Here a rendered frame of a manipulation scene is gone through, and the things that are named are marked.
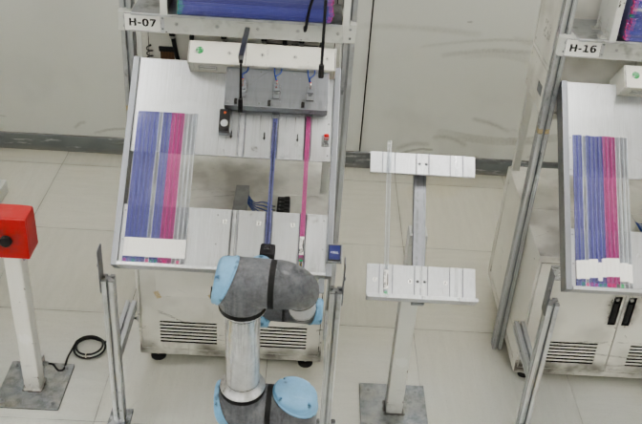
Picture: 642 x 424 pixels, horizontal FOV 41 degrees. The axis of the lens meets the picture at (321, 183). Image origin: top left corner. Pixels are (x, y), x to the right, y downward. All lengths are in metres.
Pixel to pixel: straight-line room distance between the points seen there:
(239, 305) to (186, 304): 1.28
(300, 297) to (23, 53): 3.05
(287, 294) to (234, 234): 0.84
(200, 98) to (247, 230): 0.48
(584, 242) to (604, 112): 0.46
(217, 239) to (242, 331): 0.75
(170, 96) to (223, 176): 0.61
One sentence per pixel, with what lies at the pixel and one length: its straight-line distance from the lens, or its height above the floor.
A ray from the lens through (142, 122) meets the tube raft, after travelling 2.91.
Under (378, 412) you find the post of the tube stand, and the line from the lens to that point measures 3.32.
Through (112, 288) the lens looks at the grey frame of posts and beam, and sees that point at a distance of 2.89.
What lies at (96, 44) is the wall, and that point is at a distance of 4.64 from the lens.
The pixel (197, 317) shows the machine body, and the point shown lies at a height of 0.25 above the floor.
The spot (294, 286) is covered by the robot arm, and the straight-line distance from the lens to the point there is 1.98.
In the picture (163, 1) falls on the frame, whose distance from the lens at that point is 2.84.
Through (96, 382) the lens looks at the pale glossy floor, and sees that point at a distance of 3.46.
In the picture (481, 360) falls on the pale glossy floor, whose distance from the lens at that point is 3.63.
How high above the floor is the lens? 2.38
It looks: 31 degrees down
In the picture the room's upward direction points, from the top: 4 degrees clockwise
